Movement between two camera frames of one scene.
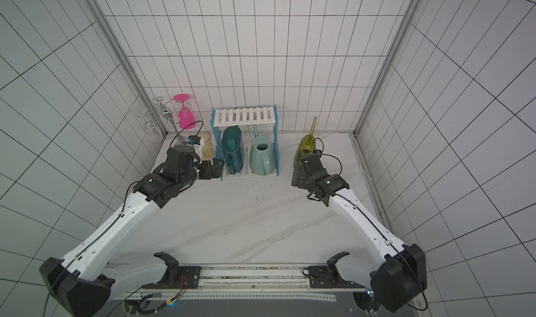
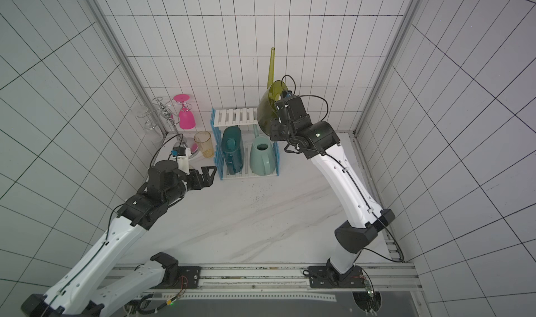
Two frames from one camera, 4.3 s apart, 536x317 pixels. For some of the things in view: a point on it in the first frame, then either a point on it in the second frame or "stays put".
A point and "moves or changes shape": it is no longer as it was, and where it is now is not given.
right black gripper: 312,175 to 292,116
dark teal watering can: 233,149 stays put
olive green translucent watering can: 306,146 moves or changes shape
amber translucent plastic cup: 208,148 stays put
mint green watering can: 262,154 stays put
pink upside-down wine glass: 186,118 stays put
